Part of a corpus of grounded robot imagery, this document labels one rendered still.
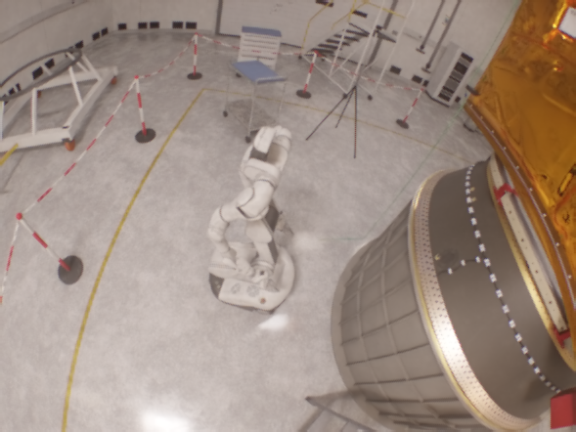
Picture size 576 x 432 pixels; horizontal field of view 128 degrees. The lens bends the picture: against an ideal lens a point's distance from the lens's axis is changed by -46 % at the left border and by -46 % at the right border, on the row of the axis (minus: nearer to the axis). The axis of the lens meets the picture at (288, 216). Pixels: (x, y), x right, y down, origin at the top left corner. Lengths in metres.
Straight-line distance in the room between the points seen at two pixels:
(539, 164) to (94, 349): 3.15
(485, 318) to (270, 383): 1.60
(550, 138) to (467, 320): 0.94
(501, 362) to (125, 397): 2.45
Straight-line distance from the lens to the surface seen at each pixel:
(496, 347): 1.39
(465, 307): 1.36
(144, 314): 2.33
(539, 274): 1.28
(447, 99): 8.93
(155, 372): 2.24
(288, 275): 2.01
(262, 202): 0.95
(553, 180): 1.35
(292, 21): 8.03
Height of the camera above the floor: 2.16
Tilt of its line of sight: 52 degrees down
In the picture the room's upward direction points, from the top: 20 degrees clockwise
